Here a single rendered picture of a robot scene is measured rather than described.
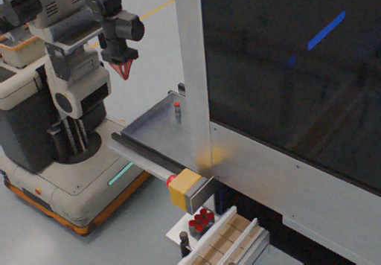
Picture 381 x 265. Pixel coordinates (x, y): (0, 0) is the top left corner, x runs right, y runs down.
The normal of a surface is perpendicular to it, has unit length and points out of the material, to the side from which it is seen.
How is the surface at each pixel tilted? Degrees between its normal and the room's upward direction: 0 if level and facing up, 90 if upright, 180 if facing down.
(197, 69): 90
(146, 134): 0
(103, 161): 0
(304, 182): 90
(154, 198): 0
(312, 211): 90
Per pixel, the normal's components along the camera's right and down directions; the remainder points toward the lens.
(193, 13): -0.63, 0.54
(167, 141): -0.09, -0.77
